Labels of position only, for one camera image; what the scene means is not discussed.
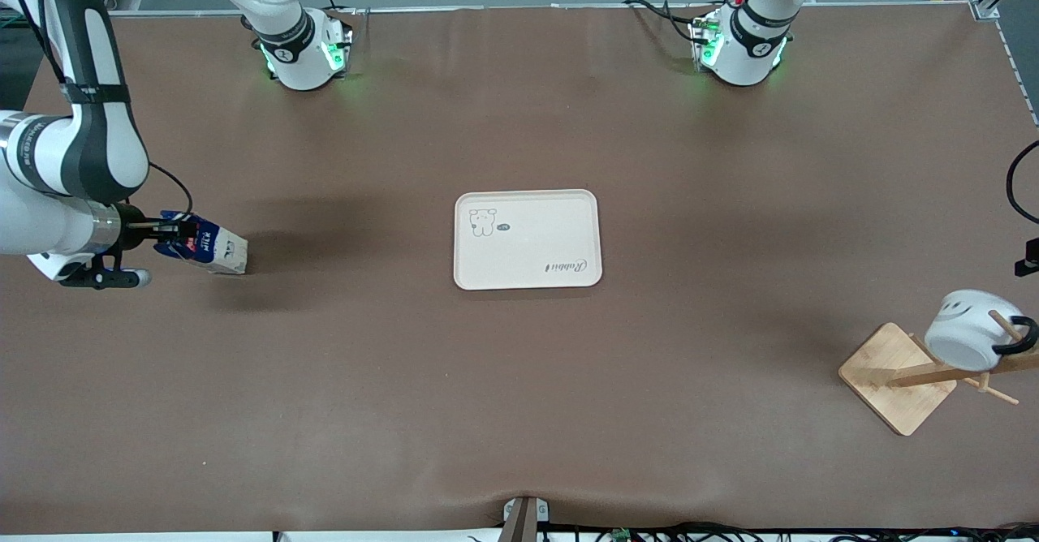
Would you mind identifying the blue white milk carton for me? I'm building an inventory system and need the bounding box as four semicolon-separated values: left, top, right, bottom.
158;211;249;276

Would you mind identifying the white smiley cup black handle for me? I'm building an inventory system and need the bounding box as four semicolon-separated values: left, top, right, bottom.
924;289;1039;370

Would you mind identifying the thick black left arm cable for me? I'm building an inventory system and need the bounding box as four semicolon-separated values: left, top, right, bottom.
1007;140;1039;225

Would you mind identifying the wooden cup rack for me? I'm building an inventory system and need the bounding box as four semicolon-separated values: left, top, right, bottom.
838;310;1039;437

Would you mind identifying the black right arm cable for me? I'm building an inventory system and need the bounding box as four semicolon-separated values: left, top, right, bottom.
149;161;194;215

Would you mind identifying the cream tray with rabbit print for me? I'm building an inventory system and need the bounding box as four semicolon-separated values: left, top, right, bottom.
453;189;603;291

